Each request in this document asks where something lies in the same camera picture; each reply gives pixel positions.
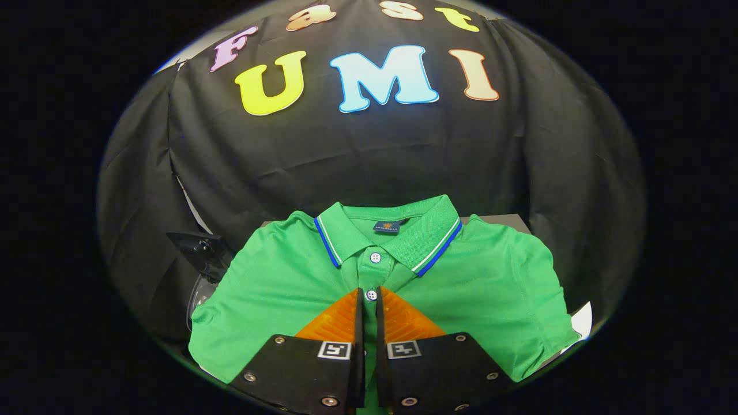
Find dark glass washing machine lid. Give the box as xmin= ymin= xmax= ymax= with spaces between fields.
xmin=167 ymin=232 xmax=234 ymax=283

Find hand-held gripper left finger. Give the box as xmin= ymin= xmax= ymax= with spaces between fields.
xmin=229 ymin=287 xmax=365 ymax=415

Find beige cabinet with black frame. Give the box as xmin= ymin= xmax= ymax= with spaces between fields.
xmin=259 ymin=214 xmax=531 ymax=234

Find green polo shirt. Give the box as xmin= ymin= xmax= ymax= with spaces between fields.
xmin=189 ymin=194 xmax=580 ymax=415

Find black backdrop cloth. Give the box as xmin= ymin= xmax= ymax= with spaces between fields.
xmin=97 ymin=0 xmax=646 ymax=346

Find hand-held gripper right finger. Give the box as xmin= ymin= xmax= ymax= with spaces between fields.
xmin=376 ymin=286 xmax=514 ymax=415

